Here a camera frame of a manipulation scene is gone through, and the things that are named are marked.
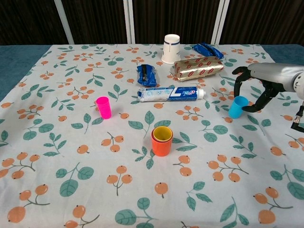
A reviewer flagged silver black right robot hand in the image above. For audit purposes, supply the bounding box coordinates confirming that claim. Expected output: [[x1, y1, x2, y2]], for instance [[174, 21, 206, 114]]
[[232, 62, 304, 114]]

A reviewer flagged light blue plastic cup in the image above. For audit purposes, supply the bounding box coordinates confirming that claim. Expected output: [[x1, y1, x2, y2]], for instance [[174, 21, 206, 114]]
[[228, 95, 249, 119]]

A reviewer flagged yellow plastic cup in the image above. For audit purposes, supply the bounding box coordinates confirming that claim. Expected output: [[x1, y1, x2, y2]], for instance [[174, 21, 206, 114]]
[[153, 126, 172, 143]]

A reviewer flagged pink plastic cup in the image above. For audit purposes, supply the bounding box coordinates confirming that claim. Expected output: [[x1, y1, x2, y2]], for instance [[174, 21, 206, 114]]
[[95, 96, 112, 120]]

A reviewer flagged teal table cover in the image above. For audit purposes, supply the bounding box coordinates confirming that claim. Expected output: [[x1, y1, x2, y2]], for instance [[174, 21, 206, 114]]
[[0, 44, 304, 103]]

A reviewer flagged gold foil wrapped package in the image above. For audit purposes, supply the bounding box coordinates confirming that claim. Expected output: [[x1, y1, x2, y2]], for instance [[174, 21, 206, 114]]
[[173, 56, 225, 81]]

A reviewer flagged blue snack packet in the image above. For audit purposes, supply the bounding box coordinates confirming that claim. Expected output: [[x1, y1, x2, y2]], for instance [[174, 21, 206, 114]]
[[136, 64, 158, 87], [191, 42, 224, 60]]

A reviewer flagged blue white toothpaste tube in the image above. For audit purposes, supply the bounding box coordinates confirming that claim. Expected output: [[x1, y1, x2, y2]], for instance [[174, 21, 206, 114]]
[[138, 85, 205, 103]]

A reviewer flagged white paper cup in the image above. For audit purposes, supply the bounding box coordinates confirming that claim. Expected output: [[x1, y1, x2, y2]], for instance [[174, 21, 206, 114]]
[[161, 34, 181, 65]]

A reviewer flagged orange plastic cup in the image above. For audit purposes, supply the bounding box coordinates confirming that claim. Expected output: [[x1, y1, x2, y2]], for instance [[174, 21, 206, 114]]
[[151, 135, 173, 157]]

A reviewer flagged floral leaf print tablecloth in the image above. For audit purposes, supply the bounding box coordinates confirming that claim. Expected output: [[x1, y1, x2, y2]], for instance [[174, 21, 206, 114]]
[[0, 44, 304, 228]]

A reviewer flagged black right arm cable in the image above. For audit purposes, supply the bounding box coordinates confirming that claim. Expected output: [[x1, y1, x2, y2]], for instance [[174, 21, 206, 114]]
[[291, 101, 304, 133]]

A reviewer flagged white screen frame post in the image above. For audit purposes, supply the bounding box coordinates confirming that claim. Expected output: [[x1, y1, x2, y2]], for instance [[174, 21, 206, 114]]
[[123, 0, 135, 44], [53, 0, 75, 45], [211, 0, 230, 45]]

